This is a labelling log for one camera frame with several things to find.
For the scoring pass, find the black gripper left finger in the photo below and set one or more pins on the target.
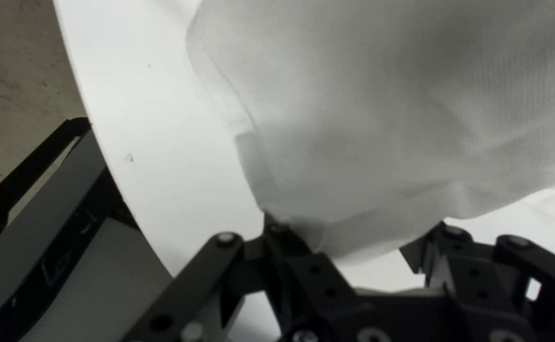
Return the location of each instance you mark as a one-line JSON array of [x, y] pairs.
[[305, 292]]

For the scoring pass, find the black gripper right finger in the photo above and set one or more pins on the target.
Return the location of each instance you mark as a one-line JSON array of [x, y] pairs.
[[485, 294]]

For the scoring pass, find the white cloth with blue stripes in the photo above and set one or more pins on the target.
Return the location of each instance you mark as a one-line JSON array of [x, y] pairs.
[[365, 123]]

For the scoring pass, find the round white table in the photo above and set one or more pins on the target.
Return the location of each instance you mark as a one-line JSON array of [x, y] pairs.
[[173, 159]]

